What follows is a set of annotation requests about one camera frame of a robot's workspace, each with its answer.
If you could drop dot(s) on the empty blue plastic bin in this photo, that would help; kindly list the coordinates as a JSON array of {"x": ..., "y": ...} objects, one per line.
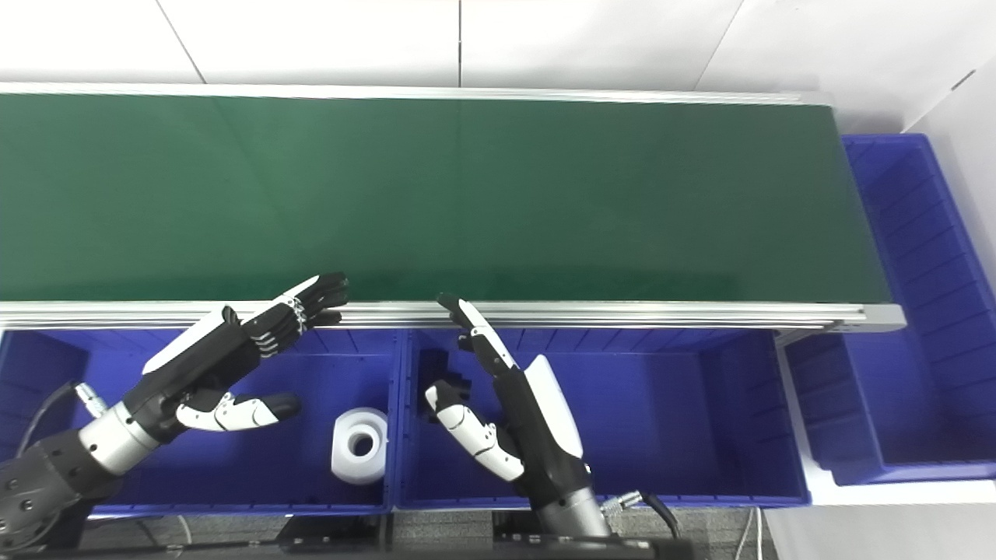
[{"x": 918, "y": 233}]

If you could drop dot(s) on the blue bin with white parts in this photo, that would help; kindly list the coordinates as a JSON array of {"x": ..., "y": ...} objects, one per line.
[{"x": 296, "y": 467}]

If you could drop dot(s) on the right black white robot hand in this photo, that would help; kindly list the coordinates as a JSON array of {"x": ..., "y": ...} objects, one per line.
[{"x": 545, "y": 435}]

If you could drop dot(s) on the black base frame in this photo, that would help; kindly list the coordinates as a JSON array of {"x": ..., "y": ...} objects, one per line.
[{"x": 467, "y": 548}]

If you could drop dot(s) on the blue bin with black part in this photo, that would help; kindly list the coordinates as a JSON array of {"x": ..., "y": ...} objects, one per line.
[{"x": 661, "y": 420}]

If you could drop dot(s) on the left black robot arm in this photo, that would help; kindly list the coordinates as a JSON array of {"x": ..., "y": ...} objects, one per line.
[{"x": 47, "y": 474}]

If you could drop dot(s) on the black plastic part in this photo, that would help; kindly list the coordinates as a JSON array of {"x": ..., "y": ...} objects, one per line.
[{"x": 436, "y": 365}]

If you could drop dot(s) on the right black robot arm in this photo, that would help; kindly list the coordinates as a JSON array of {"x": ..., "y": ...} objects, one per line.
[{"x": 572, "y": 517}]

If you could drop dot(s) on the white cylindrical plastic part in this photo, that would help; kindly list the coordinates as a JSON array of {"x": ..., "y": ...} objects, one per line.
[{"x": 350, "y": 467}]

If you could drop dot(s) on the silver aluminium conveyor rail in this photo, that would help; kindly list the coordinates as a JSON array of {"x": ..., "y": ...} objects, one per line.
[
  {"x": 622, "y": 313},
  {"x": 389, "y": 92}
]

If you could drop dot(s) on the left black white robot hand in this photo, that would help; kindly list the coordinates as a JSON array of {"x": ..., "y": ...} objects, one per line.
[{"x": 210, "y": 350}]

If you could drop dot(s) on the green conveyor belt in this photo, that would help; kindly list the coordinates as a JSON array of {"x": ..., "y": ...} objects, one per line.
[{"x": 467, "y": 194}]

